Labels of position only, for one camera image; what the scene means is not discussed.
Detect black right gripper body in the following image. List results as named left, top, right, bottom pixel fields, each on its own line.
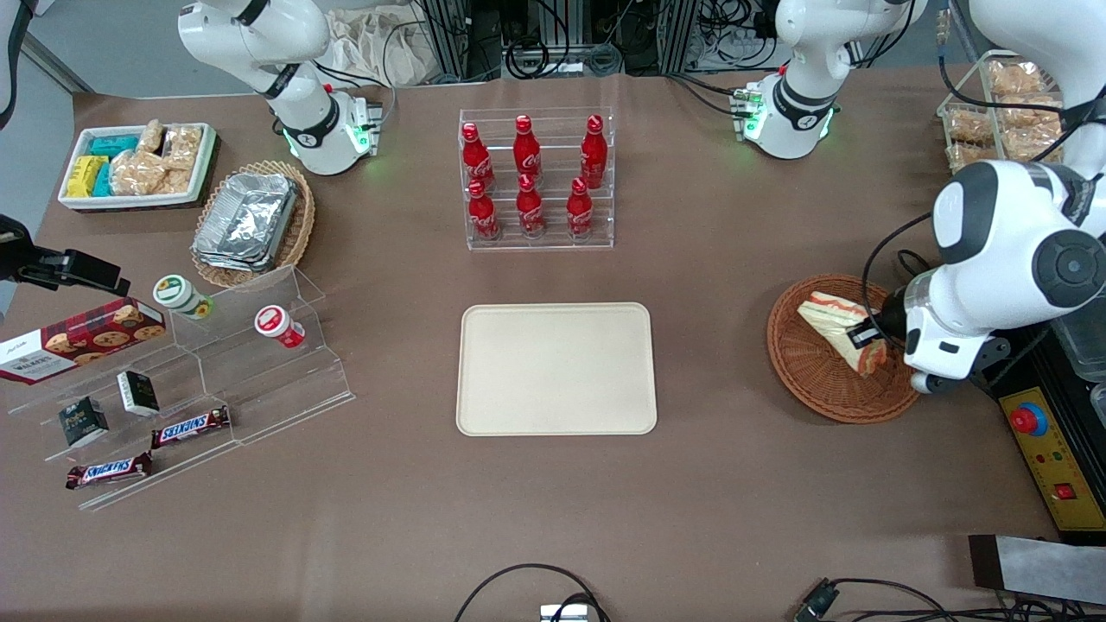
left=0, top=214, right=40, bottom=284

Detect triangular sandwich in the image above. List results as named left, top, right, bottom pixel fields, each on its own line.
left=797, top=291, right=889, bottom=378

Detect round brown wicker basket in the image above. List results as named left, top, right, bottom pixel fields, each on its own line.
left=767, top=274, right=924, bottom=425

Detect oval tan wicker basket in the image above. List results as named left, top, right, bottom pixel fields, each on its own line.
left=190, top=160, right=316, bottom=290

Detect beige plastic tray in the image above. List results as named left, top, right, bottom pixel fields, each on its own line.
left=456, top=302, right=658, bottom=437

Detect red tartan cookie box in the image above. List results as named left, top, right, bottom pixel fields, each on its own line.
left=0, top=297, right=167, bottom=386

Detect green lid yoghurt cup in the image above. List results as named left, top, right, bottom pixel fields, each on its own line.
left=153, top=274, right=215, bottom=321

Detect yellow snack packet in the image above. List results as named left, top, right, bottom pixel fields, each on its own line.
left=67, top=155, right=109, bottom=199

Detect small black box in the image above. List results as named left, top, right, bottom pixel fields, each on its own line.
left=117, top=371, right=162, bottom=418
left=58, top=397, right=111, bottom=448

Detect clear acrylic stepped stand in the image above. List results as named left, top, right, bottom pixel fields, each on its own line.
left=0, top=333, right=243, bottom=513
left=168, top=263, right=356, bottom=447

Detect white rectangular bin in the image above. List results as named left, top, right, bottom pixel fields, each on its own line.
left=58, top=123, right=219, bottom=212

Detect aluminium foil container stack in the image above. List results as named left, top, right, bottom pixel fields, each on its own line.
left=192, top=173, right=300, bottom=274

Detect yellow emergency stop box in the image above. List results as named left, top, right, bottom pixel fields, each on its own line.
left=976, top=333, right=1106, bottom=545

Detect brown Snickers bar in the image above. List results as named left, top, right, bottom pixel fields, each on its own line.
left=151, top=406, right=232, bottom=450
left=66, top=452, right=154, bottom=491

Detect red lid yoghurt cup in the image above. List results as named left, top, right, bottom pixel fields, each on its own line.
left=254, top=305, right=307, bottom=350

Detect clear tiered snack rack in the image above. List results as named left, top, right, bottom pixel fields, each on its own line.
left=938, top=50, right=1086, bottom=175

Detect grey flat pad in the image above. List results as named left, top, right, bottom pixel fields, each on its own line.
left=968, top=534, right=1106, bottom=606

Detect red cola bottle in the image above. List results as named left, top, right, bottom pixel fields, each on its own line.
left=516, top=173, right=546, bottom=240
left=513, top=115, right=543, bottom=181
left=461, top=122, right=495, bottom=192
left=566, top=177, right=594, bottom=240
left=467, top=179, right=501, bottom=243
left=580, top=114, right=608, bottom=190

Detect crumpled beige paper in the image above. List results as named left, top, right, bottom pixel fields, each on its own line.
left=324, top=7, right=433, bottom=87

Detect clear acrylic bottle rack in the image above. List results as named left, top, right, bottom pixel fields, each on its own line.
left=458, top=107, right=615, bottom=252

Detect black hanging cable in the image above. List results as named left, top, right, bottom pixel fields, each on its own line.
left=0, top=0, right=39, bottom=130

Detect black cable with connector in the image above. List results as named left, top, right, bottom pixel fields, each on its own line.
left=793, top=577, right=1106, bottom=622

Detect black arm base cable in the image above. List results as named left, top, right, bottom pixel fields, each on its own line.
left=665, top=73, right=754, bottom=118
left=311, top=59, right=398, bottom=130

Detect aluminium frame post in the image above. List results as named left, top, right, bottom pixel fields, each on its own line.
left=416, top=0, right=485, bottom=83
left=664, top=0, right=697, bottom=74

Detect black looped cable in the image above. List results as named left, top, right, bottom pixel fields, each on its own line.
left=454, top=563, right=612, bottom=622

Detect coiled black cable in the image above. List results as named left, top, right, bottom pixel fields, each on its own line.
left=504, top=35, right=573, bottom=80

